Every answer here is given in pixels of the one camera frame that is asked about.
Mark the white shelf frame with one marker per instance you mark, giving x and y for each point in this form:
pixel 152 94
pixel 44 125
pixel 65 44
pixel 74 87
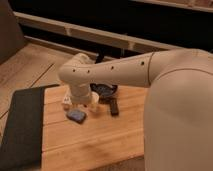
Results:
pixel 119 26

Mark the dark blue bowl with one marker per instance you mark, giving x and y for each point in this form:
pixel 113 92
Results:
pixel 103 90

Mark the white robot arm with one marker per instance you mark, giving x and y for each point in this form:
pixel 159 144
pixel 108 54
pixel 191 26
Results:
pixel 178 110

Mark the dark grey mat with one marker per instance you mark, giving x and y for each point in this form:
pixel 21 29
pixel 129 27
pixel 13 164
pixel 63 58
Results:
pixel 22 139

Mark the black rectangular block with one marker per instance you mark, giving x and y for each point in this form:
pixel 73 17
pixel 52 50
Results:
pixel 112 102

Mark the blue sponge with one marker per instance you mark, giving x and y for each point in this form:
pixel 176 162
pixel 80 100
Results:
pixel 76 115

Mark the white power strip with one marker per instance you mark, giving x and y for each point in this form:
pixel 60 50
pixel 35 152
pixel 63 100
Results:
pixel 66 102

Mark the white ceramic cup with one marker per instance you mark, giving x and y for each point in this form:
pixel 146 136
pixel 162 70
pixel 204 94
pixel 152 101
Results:
pixel 94 102

